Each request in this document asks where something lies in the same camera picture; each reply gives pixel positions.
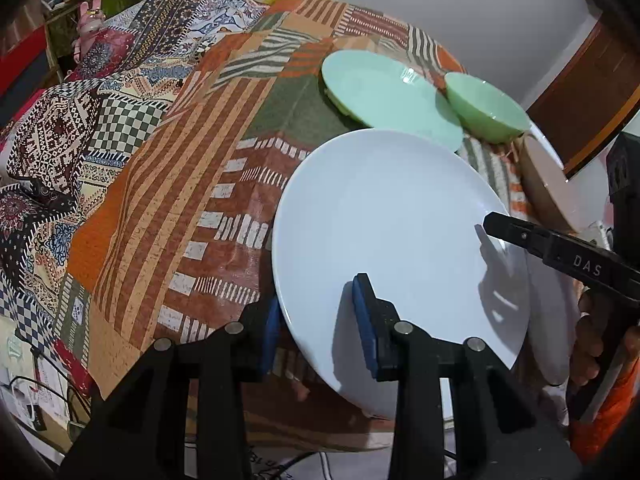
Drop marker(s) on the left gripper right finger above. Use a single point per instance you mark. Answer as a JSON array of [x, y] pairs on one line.
[[499, 432]]

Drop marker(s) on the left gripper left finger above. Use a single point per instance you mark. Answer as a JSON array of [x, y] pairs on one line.
[[139, 432]]

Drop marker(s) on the white plate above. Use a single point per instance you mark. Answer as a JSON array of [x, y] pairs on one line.
[[409, 214]]

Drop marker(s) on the person's right hand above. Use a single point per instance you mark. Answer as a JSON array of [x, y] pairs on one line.
[[594, 310]]

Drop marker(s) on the pink beige bowl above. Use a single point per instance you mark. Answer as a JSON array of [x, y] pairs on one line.
[[547, 188]]

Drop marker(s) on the mint green bowl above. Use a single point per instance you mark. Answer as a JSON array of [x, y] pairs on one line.
[[486, 111]]

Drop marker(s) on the orange striped patchwork tablecloth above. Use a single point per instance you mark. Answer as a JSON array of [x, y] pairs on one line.
[[182, 242]]

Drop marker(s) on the mint green flat plate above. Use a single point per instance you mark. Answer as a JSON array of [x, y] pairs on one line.
[[383, 93]]

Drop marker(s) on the colourful patterned quilt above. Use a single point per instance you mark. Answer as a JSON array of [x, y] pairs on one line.
[[59, 159]]

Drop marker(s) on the red box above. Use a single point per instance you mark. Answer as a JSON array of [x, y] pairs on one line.
[[25, 66]]

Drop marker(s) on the pink bunny toy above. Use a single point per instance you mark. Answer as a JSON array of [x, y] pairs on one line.
[[90, 21]]

